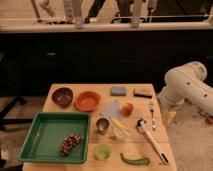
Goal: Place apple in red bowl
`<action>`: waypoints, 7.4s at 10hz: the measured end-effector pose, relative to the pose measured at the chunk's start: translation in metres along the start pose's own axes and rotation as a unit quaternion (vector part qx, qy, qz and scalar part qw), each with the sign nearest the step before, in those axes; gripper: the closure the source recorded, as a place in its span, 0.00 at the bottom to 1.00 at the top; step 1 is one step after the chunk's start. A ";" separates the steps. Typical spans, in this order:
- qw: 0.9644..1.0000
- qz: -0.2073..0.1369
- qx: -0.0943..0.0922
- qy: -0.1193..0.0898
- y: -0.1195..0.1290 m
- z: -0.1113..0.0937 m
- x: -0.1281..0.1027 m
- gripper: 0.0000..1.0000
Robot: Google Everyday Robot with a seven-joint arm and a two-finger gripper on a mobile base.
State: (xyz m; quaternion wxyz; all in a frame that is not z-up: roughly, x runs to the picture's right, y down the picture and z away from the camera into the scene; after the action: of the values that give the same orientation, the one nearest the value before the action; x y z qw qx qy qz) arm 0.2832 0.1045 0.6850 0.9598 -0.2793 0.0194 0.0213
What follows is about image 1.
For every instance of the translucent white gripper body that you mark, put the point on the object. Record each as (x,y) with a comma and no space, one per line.
(168,114)

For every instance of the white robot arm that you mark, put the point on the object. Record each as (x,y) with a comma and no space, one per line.
(185,82)

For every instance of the orange red bowl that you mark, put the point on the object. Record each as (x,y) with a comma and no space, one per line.
(87,101)

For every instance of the dark maroon bowl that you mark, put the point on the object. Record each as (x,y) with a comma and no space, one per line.
(62,97)

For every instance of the black chalkboard eraser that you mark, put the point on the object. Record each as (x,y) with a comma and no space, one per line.
(142,93)

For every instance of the green chili pepper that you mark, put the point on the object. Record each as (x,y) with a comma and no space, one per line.
(137,162)

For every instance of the blue sponge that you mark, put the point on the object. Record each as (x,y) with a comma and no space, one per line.
(118,91)

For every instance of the small metal cup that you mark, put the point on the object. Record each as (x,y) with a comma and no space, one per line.
(102,125)

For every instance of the green lime cup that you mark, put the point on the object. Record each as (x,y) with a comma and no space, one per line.
(102,152)

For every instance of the red grape bunch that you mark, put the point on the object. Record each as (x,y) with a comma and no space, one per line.
(69,143)

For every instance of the green plastic tray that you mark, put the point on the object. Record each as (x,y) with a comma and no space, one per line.
(48,132)

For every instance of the black office chair base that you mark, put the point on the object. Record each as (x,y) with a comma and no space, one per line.
(7,108)

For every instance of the white handled kitchen tool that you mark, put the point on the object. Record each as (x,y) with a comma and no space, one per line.
(142,127)

